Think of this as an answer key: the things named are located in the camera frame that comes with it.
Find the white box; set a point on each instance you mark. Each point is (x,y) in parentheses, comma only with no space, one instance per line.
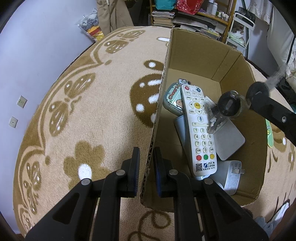
(228,138)

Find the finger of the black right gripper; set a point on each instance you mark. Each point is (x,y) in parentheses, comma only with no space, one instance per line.
(260,102)

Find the teal bag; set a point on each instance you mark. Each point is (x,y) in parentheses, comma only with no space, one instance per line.
(165,4)

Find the lower wall socket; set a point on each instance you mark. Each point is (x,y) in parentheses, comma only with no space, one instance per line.
(13,121)

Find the green Pochacco oval case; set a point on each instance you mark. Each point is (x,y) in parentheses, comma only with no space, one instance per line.
(270,141)

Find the wooden bookshelf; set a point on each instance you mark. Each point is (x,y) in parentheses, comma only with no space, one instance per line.
(213,18)

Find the white Midea remote control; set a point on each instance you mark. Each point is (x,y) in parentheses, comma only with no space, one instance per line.
(210,106)

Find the upper wall socket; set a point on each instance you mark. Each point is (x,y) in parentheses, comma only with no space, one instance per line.
(21,101)

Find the red gift bag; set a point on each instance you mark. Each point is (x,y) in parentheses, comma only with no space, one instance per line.
(189,6)

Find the white metal cart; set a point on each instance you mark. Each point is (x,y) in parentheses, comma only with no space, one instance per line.
(241,28)

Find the wall socket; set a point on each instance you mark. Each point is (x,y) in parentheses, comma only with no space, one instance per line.
(13,121)
(21,101)

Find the plastic bag of toys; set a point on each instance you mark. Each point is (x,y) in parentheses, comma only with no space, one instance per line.
(89,25)

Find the beige hanging coat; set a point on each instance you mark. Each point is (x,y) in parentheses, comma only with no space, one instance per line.
(113,14)

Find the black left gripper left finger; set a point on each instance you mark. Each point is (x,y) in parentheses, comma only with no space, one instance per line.
(91,210)

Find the green Cheers cartoon case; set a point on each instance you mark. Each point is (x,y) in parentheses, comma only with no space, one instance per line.
(173,99)

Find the stack of books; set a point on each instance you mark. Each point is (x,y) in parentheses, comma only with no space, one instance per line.
(163,18)

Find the white JSCN remote control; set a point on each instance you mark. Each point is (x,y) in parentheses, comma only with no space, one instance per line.
(201,145)

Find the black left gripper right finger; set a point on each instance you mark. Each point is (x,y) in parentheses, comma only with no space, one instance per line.
(202,209)

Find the white power adapter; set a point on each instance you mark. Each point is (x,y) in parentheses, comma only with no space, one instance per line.
(228,175)

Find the beige patterned round rug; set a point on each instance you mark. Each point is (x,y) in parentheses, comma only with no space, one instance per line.
(109,101)

